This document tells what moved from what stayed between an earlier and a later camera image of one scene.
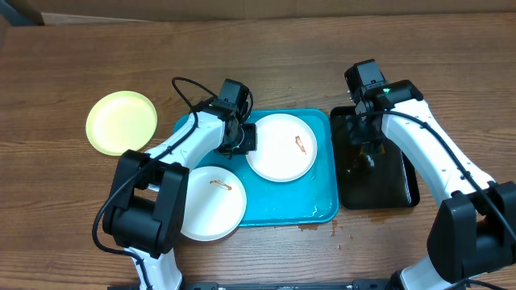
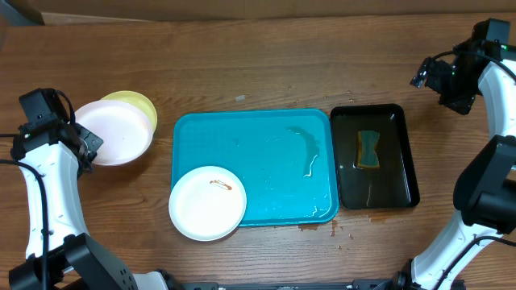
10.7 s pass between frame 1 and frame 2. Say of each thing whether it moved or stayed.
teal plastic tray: stayed
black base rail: stayed
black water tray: stayed
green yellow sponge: moved
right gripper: moved
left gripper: moved
